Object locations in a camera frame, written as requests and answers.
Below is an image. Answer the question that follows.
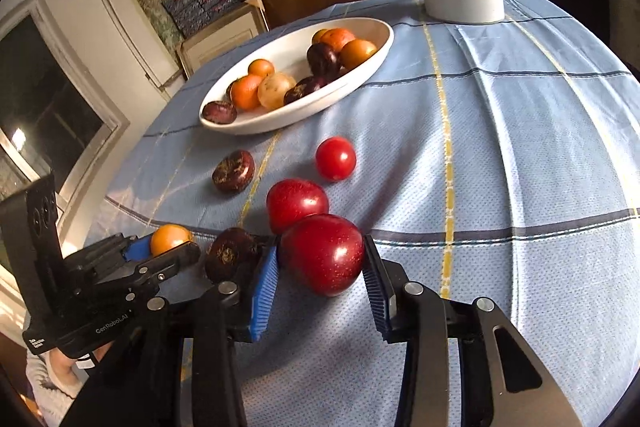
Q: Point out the small red cherry tomato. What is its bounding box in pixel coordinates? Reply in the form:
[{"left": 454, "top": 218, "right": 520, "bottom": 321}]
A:
[{"left": 315, "top": 136, "right": 357, "bottom": 182}]

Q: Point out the marbled panel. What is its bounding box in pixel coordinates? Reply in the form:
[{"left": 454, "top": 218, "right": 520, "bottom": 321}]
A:
[{"left": 125, "top": 0, "right": 183, "bottom": 52}]

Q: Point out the large orange mandarin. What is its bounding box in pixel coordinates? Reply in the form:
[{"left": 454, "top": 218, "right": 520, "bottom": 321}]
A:
[
  {"left": 231, "top": 74, "right": 264, "bottom": 112},
  {"left": 320, "top": 28, "right": 357, "bottom": 52}
]

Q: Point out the white framed window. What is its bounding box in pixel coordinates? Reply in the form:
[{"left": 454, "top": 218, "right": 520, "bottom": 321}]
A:
[{"left": 0, "top": 0, "right": 131, "bottom": 228}]

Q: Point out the light wooden framed panel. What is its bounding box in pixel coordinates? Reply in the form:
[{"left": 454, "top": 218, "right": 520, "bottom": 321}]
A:
[{"left": 177, "top": 2, "right": 271, "bottom": 78}]

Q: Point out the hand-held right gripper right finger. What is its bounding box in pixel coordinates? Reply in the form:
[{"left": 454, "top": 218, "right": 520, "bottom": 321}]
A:
[{"left": 362, "top": 234, "right": 583, "bottom": 427}]

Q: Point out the person's left forearm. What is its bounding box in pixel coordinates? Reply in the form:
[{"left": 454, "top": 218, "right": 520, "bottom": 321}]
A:
[{"left": 25, "top": 343, "right": 113, "bottom": 410}]

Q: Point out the stack of blue patterned boxes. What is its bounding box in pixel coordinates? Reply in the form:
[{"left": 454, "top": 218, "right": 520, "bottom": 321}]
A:
[{"left": 160, "top": 0, "right": 246, "bottom": 38}]

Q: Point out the blue checked tablecloth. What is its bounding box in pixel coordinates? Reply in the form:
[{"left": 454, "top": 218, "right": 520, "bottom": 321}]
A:
[{"left": 82, "top": 0, "right": 640, "bottom": 427}]

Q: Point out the red apple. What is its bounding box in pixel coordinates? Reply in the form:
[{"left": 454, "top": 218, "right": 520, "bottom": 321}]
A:
[
  {"left": 266, "top": 178, "right": 330, "bottom": 235},
  {"left": 278, "top": 214, "right": 365, "bottom": 298}
]

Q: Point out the pale yellow orange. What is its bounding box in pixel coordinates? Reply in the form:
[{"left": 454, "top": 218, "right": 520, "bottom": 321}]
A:
[{"left": 257, "top": 73, "right": 297, "bottom": 110}]

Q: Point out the white leaning strip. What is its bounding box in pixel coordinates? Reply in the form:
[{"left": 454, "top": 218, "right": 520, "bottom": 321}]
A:
[{"left": 99, "top": 0, "right": 186, "bottom": 102}]

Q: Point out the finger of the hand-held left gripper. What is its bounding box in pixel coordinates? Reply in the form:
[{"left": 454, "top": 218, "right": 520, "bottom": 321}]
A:
[
  {"left": 125, "top": 243, "right": 202, "bottom": 293},
  {"left": 67, "top": 233, "right": 152, "bottom": 275}
]

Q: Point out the white oval plate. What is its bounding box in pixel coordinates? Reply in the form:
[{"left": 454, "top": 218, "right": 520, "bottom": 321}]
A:
[{"left": 199, "top": 17, "right": 395, "bottom": 136}]

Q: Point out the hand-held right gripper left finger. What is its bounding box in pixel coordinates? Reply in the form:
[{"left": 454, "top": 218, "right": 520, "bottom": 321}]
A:
[{"left": 60, "top": 246, "right": 281, "bottom": 427}]

